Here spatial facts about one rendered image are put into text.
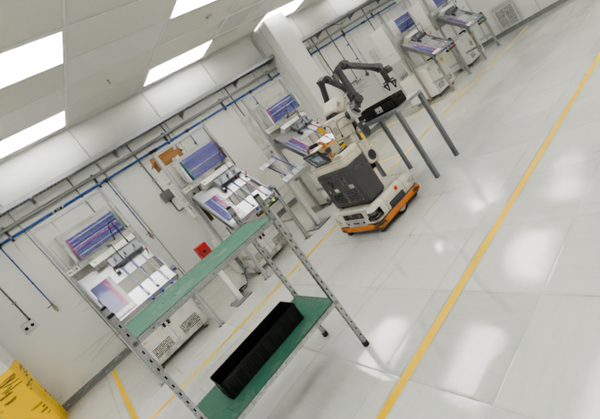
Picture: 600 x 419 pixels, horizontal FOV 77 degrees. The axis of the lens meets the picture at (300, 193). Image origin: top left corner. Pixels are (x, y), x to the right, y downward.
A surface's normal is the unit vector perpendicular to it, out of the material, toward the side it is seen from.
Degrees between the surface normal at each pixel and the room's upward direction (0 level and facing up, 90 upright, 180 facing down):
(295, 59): 90
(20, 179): 90
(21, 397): 90
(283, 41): 90
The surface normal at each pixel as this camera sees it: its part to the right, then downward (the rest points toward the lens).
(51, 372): 0.51, -0.18
